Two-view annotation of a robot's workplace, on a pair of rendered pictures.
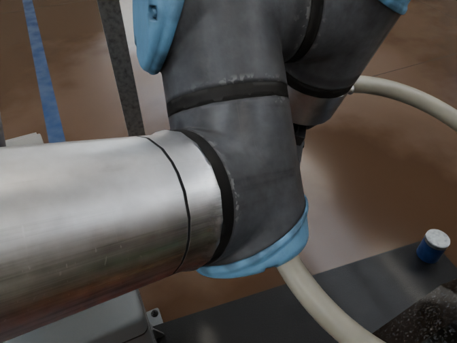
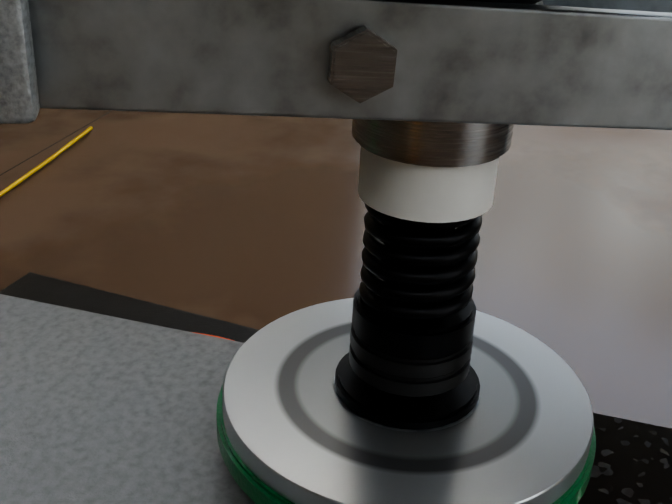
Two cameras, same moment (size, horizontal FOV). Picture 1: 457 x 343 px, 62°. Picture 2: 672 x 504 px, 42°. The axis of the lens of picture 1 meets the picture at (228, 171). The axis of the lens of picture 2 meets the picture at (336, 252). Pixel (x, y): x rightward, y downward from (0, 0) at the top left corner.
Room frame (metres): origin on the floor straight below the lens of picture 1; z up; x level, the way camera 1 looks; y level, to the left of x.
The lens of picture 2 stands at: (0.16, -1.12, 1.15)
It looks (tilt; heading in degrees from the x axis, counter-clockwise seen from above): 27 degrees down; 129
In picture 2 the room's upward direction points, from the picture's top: 3 degrees clockwise
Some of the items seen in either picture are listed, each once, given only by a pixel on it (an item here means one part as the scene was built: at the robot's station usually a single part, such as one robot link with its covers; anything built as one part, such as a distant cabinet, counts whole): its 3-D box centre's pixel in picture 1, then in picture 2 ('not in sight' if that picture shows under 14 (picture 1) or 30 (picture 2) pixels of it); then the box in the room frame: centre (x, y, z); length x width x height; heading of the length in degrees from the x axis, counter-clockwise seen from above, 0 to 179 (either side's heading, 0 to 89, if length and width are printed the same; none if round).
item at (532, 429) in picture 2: not in sight; (405, 394); (-0.07, -0.76, 0.84); 0.21 x 0.21 x 0.01
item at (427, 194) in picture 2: not in sight; (428, 163); (-0.07, -0.76, 0.99); 0.07 x 0.07 x 0.04
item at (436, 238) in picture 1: (432, 246); not in sight; (0.99, -0.92, 0.08); 0.10 x 0.10 x 0.13
